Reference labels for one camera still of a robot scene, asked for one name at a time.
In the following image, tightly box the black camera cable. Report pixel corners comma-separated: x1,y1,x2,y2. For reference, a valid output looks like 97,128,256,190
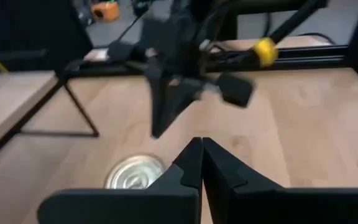
203,0,328,68

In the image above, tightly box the orange device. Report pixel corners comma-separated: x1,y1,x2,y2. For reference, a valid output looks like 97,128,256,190
90,1,121,23

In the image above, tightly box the black backdrop curtain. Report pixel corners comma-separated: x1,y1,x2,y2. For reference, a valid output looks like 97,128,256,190
0,0,94,74

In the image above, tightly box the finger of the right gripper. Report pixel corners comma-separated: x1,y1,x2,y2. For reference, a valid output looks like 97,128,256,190
106,39,171,139
165,72,255,132

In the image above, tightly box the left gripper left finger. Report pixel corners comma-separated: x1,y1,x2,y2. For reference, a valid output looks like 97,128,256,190
37,136,204,224

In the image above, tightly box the silver corner bracket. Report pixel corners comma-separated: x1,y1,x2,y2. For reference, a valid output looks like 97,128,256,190
83,47,110,63

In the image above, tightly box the wooden shelf board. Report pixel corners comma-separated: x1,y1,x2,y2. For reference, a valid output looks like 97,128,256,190
0,70,59,158

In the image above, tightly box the wooden shelf with black legs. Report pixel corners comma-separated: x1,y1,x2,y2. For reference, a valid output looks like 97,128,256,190
0,68,101,170

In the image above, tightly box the black table frame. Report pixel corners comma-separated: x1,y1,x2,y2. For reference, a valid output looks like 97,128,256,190
62,0,358,79

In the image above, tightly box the yellow tag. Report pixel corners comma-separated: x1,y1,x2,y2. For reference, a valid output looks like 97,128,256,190
252,37,280,68

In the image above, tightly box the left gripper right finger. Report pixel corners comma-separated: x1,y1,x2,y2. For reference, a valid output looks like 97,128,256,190
202,137,358,224

